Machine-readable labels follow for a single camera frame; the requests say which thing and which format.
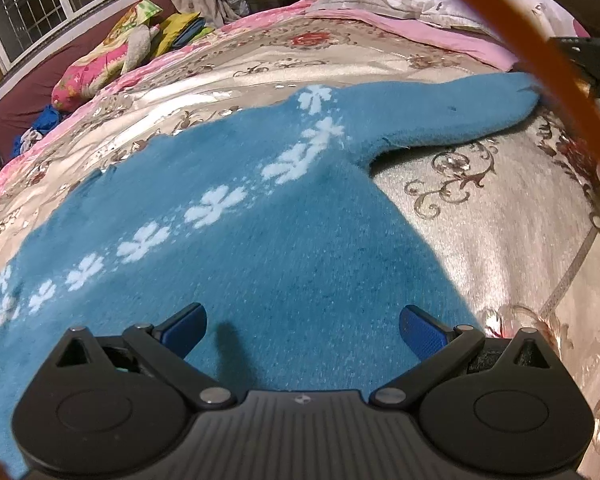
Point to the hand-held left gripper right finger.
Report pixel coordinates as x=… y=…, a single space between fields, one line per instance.
x=422 y=332

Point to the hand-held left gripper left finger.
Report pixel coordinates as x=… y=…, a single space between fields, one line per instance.
x=184 y=326

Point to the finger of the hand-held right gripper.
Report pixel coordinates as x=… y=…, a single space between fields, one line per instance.
x=587 y=57

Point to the blue sweater with white flowers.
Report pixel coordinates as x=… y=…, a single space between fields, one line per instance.
x=280 y=260

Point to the floral satin bed blanket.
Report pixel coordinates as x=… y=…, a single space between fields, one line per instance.
x=505 y=240

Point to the pink cloth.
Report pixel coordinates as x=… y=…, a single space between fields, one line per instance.
x=430 y=35

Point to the crumpled blue cloth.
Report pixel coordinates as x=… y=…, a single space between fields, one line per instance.
x=47 y=120

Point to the colourful floral quilt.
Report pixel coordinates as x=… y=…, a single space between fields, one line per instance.
x=90 y=75

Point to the maroon bed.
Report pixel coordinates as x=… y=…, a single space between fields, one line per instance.
x=25 y=95

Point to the white plush cloth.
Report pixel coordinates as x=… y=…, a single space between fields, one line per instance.
x=137 y=45

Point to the dark blue folded cloth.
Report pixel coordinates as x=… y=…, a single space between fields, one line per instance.
x=187 y=34

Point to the yellow-green folded cloth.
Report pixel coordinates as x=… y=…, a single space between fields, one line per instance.
x=172 y=27

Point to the barred window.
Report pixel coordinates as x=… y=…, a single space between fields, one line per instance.
x=30 y=0

